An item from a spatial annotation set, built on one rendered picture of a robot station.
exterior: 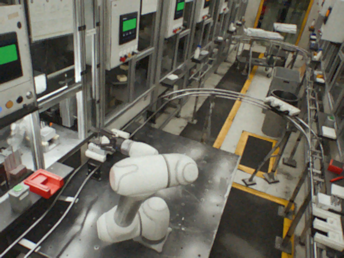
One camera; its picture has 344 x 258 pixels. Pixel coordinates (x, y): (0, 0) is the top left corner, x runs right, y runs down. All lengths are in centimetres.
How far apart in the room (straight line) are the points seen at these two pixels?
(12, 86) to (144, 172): 79
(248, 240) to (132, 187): 197
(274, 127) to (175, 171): 347
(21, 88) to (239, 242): 214
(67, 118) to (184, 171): 135
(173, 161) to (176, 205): 96
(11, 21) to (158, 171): 89
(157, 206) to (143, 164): 60
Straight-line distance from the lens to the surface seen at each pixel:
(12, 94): 153
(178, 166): 104
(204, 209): 202
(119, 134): 227
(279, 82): 498
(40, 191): 171
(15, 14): 147
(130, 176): 101
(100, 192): 205
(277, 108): 334
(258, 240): 290
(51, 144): 210
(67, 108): 218
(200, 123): 434
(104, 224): 157
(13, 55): 145
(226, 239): 279
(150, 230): 164
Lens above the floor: 210
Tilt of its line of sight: 32 degrees down
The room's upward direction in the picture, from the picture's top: 9 degrees clockwise
